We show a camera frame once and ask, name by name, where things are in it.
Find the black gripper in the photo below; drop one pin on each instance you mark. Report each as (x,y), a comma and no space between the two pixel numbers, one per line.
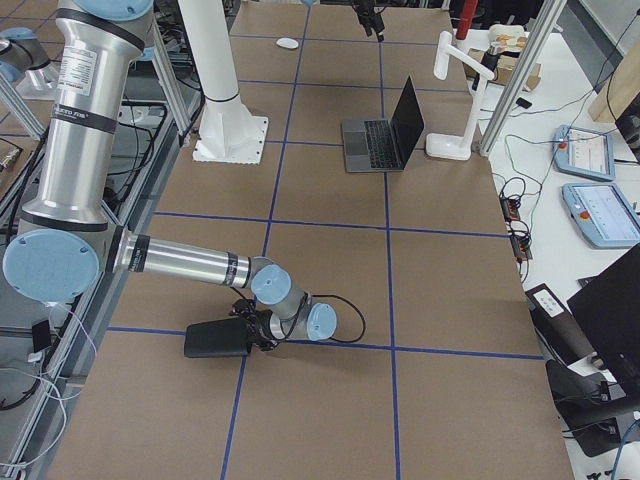
(258,327)
(370,15)

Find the black mouse pad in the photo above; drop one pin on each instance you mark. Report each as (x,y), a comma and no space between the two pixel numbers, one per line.
(217,339)

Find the grey laptop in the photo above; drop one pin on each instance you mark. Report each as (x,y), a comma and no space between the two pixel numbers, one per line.
(384,145)

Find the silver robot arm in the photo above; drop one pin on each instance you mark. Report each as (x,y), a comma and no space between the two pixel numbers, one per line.
(64,241)
(23,57)

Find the white computer mouse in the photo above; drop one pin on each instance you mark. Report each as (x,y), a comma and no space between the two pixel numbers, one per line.
(287,43)

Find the red cylinder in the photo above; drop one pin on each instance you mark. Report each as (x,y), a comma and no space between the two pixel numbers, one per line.
(466,19)

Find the cardboard box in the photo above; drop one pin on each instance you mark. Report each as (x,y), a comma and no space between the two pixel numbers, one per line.
(505,68)

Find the upper teach pendant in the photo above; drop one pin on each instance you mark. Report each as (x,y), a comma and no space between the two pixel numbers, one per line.
(585,153)

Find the teach pendant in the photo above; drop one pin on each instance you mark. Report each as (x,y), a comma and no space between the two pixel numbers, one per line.
(602,214)
(585,153)

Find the black device with white label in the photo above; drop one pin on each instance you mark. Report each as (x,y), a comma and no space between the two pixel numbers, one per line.
(557,325)

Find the lower teach pendant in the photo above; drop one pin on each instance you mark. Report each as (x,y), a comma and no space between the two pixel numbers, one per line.
(602,214)

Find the black monitor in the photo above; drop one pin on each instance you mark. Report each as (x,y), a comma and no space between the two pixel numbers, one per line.
(607,311)

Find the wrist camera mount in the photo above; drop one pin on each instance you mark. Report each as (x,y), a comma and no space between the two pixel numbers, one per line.
(243,308)

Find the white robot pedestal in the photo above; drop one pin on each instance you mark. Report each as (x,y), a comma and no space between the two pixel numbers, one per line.
(228,132)

